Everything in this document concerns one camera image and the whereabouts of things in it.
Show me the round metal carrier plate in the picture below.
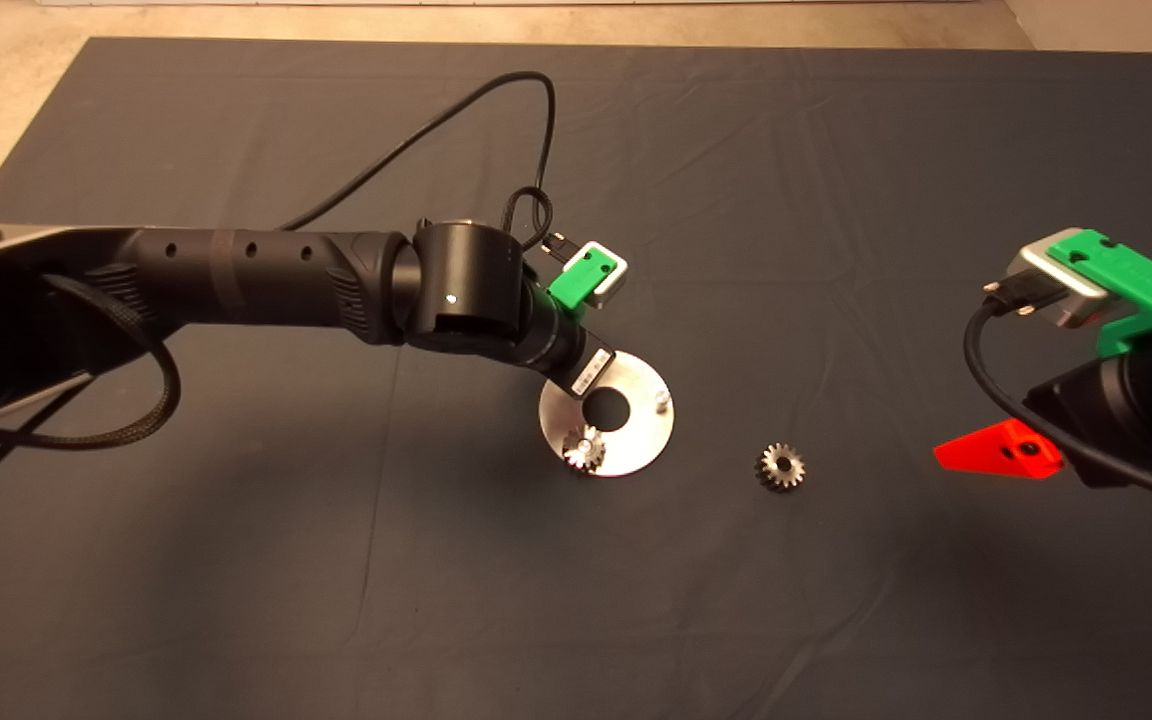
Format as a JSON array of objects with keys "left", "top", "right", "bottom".
[{"left": 539, "top": 352, "right": 677, "bottom": 478}]

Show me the thick braided left arm cable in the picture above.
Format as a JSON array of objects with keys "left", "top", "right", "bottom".
[{"left": 0, "top": 275, "right": 182, "bottom": 451}]

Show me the green right camera mount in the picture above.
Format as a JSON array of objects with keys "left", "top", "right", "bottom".
[{"left": 1046, "top": 229, "right": 1152, "bottom": 359}]

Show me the green left camera mount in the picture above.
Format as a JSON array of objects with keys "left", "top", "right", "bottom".
[{"left": 546, "top": 242, "right": 622, "bottom": 313}]

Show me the silver camera box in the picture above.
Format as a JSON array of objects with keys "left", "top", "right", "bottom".
[
  {"left": 586, "top": 242, "right": 629, "bottom": 306},
  {"left": 1006, "top": 232, "right": 1112, "bottom": 329}
]

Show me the smooth black right camera cable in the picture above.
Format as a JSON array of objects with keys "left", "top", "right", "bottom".
[{"left": 964, "top": 280, "right": 1152, "bottom": 513}]

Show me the braided left wrist cable loop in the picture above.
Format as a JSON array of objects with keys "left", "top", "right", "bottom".
[{"left": 501, "top": 186, "right": 555, "bottom": 251}]

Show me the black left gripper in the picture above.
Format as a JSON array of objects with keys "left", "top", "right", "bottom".
[{"left": 520, "top": 290, "right": 618, "bottom": 402}]

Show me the silver left camera box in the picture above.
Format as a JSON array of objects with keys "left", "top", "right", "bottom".
[{"left": 586, "top": 242, "right": 629, "bottom": 306}]

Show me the steel planetary gear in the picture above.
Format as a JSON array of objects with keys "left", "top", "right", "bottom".
[
  {"left": 755, "top": 442, "right": 807, "bottom": 492},
  {"left": 562, "top": 425, "right": 607, "bottom": 475}
]

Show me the dark grey table cloth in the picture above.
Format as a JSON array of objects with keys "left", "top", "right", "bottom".
[{"left": 0, "top": 38, "right": 1152, "bottom": 720}]

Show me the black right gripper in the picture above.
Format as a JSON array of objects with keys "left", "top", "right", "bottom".
[{"left": 934, "top": 320, "right": 1152, "bottom": 490}]

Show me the silver right camera box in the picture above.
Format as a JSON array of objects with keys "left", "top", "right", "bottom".
[{"left": 1006, "top": 232, "right": 1112, "bottom": 329}]

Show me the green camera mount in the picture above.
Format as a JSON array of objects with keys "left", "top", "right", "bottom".
[
  {"left": 546, "top": 242, "right": 622, "bottom": 313},
  {"left": 1046, "top": 229, "right": 1152, "bottom": 359}
]

